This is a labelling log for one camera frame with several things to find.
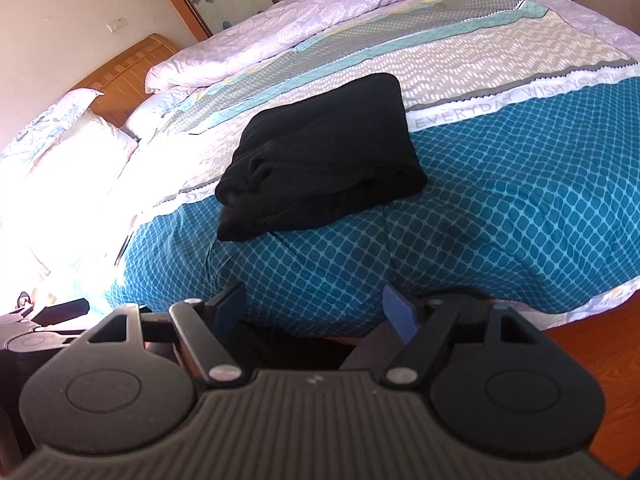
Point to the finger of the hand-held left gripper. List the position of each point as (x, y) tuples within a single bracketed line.
[(62, 311)]

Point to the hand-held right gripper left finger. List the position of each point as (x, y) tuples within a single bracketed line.
[(230, 310)]

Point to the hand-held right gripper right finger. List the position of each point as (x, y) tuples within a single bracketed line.
[(402, 312)]

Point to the black pants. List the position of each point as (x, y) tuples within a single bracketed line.
[(325, 155)]

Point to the teal grey patterned blanket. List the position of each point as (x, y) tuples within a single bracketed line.
[(500, 185)]

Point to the white pillow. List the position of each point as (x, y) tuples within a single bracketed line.
[(90, 147)]

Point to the floral pillow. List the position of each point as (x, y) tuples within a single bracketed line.
[(45, 120)]

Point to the wooden headboard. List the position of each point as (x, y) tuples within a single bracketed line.
[(125, 72)]

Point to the lilac floral quilt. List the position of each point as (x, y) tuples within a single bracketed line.
[(320, 20)]

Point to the white wall socket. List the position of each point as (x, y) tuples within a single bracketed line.
[(117, 24)]

